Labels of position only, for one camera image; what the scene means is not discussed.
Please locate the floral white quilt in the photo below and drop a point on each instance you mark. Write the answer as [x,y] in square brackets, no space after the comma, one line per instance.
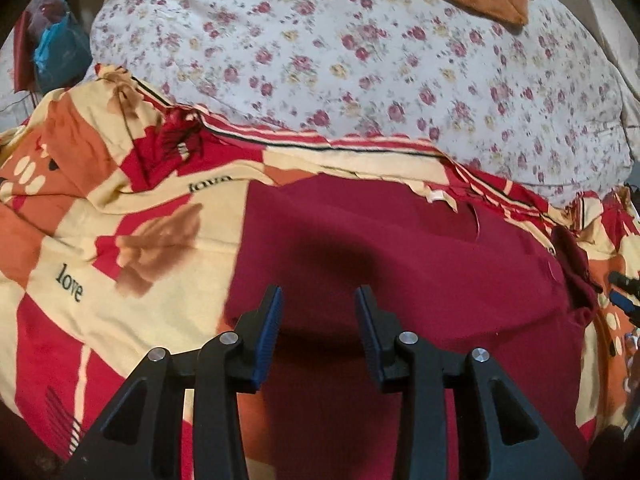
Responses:
[350,60]

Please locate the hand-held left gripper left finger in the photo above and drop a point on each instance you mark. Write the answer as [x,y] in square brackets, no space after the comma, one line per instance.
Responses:
[267,340]

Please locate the red and yellow printed blanket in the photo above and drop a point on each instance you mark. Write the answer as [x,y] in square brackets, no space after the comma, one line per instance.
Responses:
[125,200]

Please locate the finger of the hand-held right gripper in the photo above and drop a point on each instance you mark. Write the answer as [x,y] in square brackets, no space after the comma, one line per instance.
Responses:
[625,282]
[624,302]

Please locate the maroon knit garment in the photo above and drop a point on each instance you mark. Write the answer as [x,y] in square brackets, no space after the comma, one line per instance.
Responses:
[400,260]

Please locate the blue plastic bag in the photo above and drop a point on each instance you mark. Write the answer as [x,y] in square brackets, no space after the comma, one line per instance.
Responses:
[57,52]

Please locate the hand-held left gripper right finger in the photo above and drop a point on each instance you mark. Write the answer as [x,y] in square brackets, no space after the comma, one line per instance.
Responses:
[369,340]

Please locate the red hanging cloth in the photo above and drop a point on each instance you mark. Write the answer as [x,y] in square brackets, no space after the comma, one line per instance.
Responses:
[22,55]

